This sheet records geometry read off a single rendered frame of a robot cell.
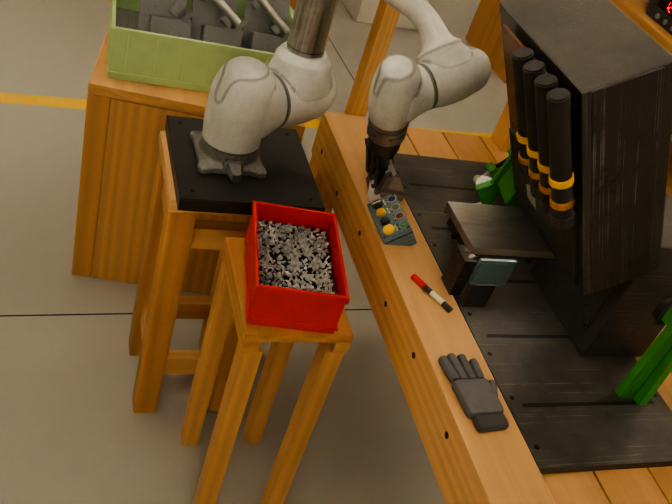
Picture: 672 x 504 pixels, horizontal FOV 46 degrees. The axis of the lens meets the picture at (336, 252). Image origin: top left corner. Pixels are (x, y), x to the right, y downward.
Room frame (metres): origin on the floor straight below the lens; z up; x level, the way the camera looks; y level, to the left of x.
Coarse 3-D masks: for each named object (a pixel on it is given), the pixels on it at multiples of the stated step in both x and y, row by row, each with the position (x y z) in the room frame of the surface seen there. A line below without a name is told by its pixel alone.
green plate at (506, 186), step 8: (504, 168) 1.69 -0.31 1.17; (512, 168) 1.68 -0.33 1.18; (496, 176) 1.70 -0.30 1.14; (504, 176) 1.69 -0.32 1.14; (512, 176) 1.67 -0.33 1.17; (496, 184) 1.71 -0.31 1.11; (504, 184) 1.68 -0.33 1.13; (512, 184) 1.66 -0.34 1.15; (504, 192) 1.67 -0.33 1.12; (512, 192) 1.65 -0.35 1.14; (504, 200) 1.66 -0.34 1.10; (512, 200) 1.65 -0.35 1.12
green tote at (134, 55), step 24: (120, 0) 2.49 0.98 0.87; (192, 0) 2.58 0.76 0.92; (240, 0) 2.65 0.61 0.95; (288, 24) 2.65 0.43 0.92; (120, 48) 2.12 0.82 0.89; (144, 48) 2.15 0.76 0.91; (168, 48) 2.18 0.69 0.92; (192, 48) 2.20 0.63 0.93; (216, 48) 2.23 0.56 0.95; (240, 48) 2.26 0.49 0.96; (120, 72) 2.12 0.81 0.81; (144, 72) 2.15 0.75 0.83; (168, 72) 2.18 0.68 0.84; (192, 72) 2.21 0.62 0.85; (216, 72) 2.24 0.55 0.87
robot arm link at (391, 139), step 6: (372, 126) 1.55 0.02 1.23; (372, 132) 1.56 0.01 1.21; (378, 132) 1.55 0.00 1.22; (384, 132) 1.54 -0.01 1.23; (390, 132) 1.54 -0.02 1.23; (396, 132) 1.55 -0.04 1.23; (402, 132) 1.56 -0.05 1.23; (372, 138) 1.57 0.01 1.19; (378, 138) 1.55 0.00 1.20; (384, 138) 1.55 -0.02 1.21; (390, 138) 1.55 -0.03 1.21; (396, 138) 1.56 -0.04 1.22; (402, 138) 1.58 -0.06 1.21; (378, 144) 1.56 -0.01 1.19; (384, 144) 1.56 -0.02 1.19; (390, 144) 1.56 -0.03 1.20; (396, 144) 1.57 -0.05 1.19
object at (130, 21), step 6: (120, 12) 2.45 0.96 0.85; (126, 12) 2.46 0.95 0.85; (132, 12) 2.48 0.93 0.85; (138, 12) 2.49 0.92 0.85; (120, 18) 2.41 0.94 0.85; (126, 18) 2.42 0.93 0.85; (132, 18) 2.44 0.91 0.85; (120, 24) 2.36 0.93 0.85; (126, 24) 2.38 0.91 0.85; (132, 24) 2.39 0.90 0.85
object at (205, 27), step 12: (228, 0) 2.51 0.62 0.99; (204, 12) 2.46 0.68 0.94; (216, 12) 2.48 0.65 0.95; (192, 24) 2.43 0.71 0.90; (204, 24) 2.45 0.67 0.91; (216, 24) 2.47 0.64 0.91; (192, 36) 2.42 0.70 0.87; (204, 36) 2.39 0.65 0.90; (216, 36) 2.41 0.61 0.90; (228, 36) 2.43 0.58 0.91; (240, 36) 2.45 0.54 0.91
